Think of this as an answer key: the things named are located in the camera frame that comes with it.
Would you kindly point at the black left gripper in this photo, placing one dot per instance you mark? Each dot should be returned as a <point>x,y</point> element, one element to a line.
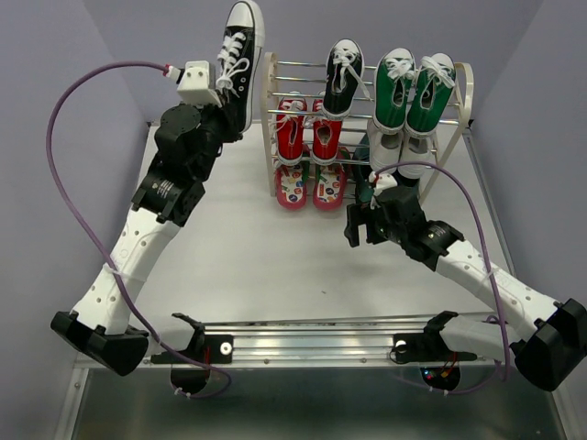
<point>230,128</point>

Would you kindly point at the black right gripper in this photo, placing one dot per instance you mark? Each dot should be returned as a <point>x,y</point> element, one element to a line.
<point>358,214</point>

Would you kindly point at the pink slipper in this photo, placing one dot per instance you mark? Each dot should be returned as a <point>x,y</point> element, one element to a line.
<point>290,184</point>
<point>330,185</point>

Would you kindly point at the red canvas sneaker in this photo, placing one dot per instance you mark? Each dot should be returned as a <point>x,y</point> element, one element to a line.
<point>289,129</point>
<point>326,134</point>

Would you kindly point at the black canvas sneaker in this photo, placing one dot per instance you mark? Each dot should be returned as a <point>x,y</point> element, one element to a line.
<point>345,68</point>
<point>239,57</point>

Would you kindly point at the cream shoe shelf chrome bars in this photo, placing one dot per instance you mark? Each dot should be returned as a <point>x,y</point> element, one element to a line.
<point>282,78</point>

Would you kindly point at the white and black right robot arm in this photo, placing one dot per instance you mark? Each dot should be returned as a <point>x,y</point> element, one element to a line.
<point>543,337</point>

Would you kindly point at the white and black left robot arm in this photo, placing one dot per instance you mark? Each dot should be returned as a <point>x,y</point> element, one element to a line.
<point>188,142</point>

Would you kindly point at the left dark green loafer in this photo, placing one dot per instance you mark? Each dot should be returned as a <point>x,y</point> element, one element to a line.
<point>361,173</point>

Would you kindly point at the left white sneaker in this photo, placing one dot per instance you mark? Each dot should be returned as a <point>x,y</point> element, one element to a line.
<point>385,149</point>

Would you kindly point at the white sneaker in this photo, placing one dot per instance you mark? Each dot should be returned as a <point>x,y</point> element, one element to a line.
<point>414,149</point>
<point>385,149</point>

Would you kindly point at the right white sneaker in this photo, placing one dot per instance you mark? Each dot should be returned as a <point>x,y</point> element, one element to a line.
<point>414,149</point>

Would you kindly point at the left green canvas sneaker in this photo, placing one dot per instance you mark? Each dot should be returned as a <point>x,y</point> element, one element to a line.
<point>393,80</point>

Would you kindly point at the green canvas sneaker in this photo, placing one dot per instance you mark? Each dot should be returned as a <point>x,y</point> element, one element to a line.
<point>393,80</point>
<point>434,85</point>

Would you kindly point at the right green canvas sneaker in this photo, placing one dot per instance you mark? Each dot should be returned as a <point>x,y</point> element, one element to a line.
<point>434,85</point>

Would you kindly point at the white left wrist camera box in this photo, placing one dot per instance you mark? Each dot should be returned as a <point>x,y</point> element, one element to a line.
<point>197,86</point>

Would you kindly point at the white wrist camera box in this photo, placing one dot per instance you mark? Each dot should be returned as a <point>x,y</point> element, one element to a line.
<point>197,86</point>
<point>380,182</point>

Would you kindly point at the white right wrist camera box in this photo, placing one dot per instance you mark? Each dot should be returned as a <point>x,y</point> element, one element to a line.
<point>380,182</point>

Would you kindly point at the aluminium mounting rail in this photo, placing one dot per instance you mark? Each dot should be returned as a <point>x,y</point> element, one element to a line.
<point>322,345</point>

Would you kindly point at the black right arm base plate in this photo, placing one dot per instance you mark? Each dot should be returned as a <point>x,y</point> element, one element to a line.
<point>425,348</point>

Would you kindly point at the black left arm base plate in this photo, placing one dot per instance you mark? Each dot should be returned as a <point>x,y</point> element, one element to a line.
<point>209,349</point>

